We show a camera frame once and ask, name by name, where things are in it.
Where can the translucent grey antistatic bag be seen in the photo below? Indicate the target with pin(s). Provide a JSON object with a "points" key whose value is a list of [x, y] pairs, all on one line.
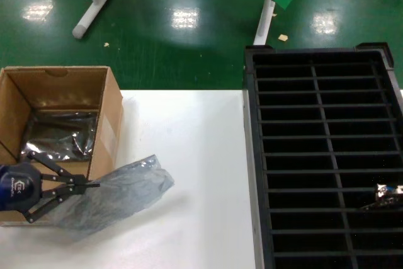
{"points": [[126, 193]]}

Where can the open brown cardboard box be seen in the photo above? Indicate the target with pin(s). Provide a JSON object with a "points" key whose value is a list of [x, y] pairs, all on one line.
{"points": [[107, 136]]}

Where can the black graphics card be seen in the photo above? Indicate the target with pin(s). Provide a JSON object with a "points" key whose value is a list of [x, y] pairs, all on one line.
{"points": [[382, 191]]}

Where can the black slotted plastic container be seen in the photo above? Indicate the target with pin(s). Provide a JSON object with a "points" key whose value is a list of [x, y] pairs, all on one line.
{"points": [[315, 124]]}

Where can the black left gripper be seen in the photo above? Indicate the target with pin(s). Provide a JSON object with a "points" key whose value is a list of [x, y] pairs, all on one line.
{"points": [[19, 187]]}

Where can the silver antistatic bag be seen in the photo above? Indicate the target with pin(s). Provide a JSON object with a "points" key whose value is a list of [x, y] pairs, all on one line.
{"points": [[60, 140]]}

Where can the white metal table leg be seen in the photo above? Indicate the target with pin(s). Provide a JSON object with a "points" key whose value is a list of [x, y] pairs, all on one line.
{"points": [[94, 7], [266, 14]]}

